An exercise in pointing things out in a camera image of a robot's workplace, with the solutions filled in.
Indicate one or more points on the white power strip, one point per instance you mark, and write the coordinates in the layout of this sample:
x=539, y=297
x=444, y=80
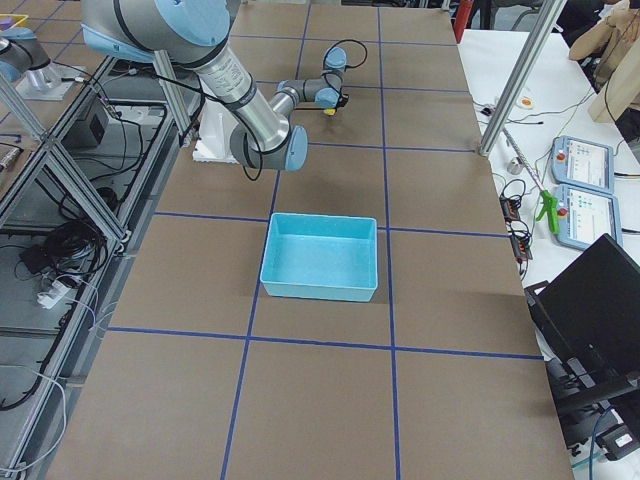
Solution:
x=50, y=298

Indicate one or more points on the silver grabber stick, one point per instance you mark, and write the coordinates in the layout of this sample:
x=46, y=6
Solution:
x=549, y=201

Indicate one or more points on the aluminium frame side rail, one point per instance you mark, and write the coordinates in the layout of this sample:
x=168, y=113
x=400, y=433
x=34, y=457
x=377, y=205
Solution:
x=75, y=204

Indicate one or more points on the black usb hub orange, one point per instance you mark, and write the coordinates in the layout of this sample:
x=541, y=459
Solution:
x=510, y=209

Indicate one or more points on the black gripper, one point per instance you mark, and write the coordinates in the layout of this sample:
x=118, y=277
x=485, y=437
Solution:
x=340, y=101

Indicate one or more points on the near blue teach pendant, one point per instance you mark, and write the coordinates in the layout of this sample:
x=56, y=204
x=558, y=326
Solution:
x=589, y=215

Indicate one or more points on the small silver metal weight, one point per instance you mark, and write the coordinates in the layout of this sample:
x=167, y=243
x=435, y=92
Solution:
x=515, y=167

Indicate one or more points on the aluminium frame post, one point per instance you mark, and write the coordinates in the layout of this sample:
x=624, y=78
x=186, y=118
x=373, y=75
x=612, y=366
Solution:
x=525, y=62

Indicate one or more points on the far blue teach pendant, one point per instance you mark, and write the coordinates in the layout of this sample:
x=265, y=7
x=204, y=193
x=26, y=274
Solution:
x=582, y=163

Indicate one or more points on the light blue plastic bin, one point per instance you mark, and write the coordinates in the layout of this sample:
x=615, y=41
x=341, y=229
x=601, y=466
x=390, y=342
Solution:
x=323, y=257

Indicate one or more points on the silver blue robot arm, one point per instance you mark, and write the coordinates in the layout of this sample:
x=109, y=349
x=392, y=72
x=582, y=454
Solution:
x=195, y=34

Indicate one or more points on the fried egg toy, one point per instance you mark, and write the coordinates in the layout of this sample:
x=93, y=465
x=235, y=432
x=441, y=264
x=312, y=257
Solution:
x=526, y=103

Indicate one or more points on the blue teach pendant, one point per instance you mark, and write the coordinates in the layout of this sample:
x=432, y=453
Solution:
x=582, y=163
x=589, y=215

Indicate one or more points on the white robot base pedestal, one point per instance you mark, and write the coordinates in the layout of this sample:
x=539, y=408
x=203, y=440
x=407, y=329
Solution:
x=214, y=135

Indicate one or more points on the black laptop on stand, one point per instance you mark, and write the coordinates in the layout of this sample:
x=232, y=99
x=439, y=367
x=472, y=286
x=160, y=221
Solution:
x=589, y=316

